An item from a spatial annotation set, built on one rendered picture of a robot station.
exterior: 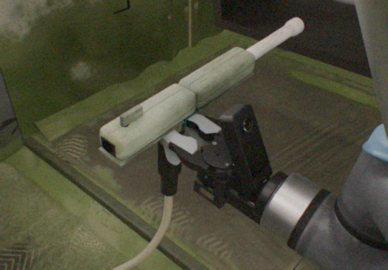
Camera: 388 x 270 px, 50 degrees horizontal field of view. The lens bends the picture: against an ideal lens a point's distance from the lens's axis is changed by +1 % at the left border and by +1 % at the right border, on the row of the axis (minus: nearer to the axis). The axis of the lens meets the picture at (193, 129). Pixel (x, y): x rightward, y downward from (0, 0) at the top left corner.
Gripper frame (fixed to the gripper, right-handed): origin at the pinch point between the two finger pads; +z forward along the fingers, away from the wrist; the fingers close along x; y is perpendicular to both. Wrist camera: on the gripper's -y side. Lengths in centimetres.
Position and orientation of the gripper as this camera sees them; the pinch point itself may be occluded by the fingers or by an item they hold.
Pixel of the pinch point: (168, 118)
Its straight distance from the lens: 64.3
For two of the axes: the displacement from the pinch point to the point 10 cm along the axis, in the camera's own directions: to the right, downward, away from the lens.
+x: 6.4, -5.1, 5.8
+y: -0.6, 7.1, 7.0
